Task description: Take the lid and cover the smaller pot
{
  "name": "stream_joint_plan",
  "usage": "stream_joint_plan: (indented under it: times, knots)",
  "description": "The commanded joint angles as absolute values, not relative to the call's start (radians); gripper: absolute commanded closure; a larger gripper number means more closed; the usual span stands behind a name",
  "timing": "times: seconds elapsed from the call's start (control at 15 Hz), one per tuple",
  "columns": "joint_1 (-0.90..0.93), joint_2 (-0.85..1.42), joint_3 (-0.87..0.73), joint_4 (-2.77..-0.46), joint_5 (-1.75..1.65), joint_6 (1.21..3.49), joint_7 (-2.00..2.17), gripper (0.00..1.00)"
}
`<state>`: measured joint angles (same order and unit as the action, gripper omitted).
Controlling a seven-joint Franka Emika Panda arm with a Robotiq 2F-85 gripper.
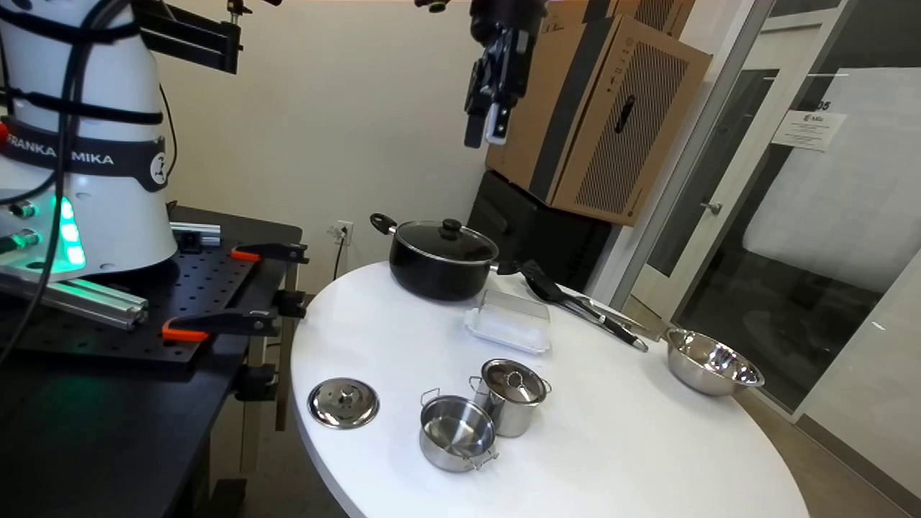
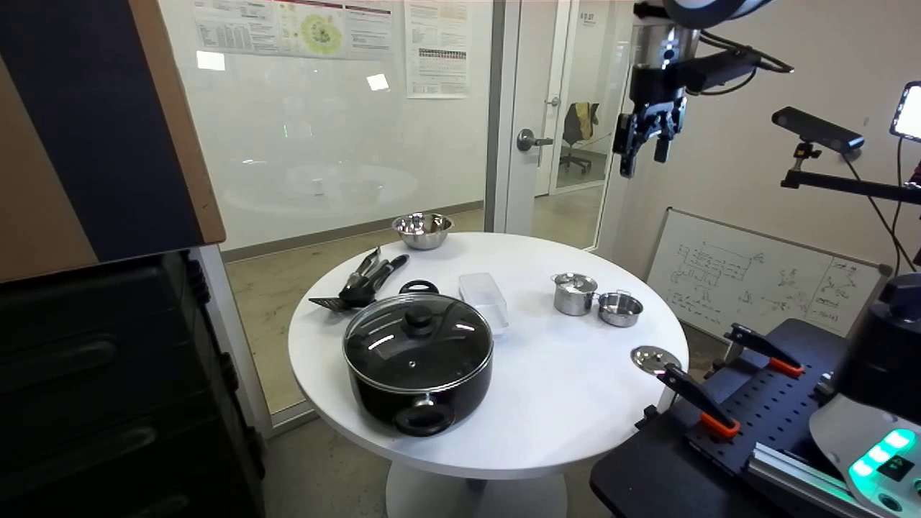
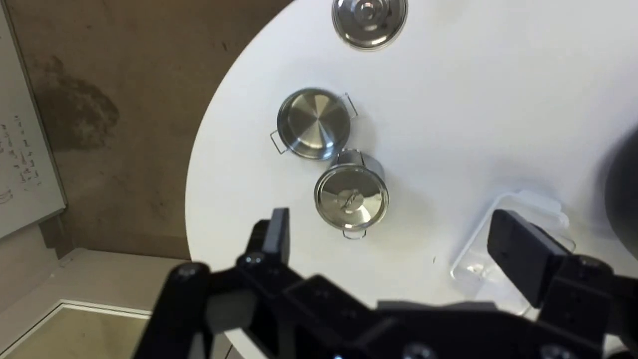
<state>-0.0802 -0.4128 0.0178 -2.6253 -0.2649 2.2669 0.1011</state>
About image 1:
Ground large orange handled clamp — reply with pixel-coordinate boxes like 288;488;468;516
159;285;312;351

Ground steel lid with knob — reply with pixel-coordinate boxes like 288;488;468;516
306;374;382;431

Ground white paper sign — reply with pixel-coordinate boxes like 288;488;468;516
772;106;848;152

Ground aluminium extrusion rail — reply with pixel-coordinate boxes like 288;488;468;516
0;263;153;335

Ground black spatula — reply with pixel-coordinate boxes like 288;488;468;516
517;257;654;354

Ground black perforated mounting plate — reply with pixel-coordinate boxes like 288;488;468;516
0;252;268;370

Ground clear plastic container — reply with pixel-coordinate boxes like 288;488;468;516
464;283;556;361

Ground large cardboard box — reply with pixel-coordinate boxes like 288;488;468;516
483;0;714;231

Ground grey metal door frame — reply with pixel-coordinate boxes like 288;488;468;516
584;0;784;312

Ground steel mixing bowl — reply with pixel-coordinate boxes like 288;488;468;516
664;325;769;401

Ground black cooking pot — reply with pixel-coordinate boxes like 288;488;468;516
368;210;503;308

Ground black pot glass lid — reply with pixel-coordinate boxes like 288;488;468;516
391;216;503;269

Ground short steel pot wire handles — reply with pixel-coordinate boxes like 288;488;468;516
417;387;501;475

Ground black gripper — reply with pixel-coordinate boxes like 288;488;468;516
464;0;548;149

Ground tall steel pot with lid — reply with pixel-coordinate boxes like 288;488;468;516
467;354;556;440

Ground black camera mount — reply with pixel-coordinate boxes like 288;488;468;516
127;0;245;79

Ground black cart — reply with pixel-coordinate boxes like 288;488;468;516
0;201;312;518

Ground small orange handled clamp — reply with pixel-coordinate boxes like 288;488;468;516
227;239;312;270

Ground flat cardboard box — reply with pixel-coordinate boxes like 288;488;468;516
545;0;700;41

